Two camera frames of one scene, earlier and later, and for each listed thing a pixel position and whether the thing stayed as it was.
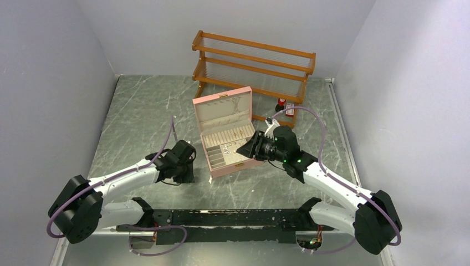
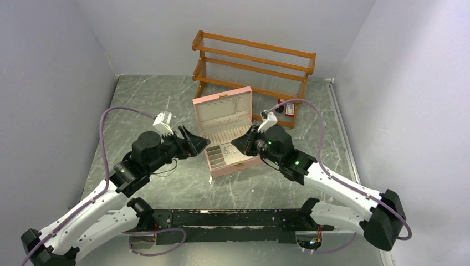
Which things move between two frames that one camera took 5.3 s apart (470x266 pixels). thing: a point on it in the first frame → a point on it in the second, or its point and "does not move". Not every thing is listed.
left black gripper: [189, 177] → [190, 145]
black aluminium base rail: [227, 225] does not move
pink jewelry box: [224, 121] does not move
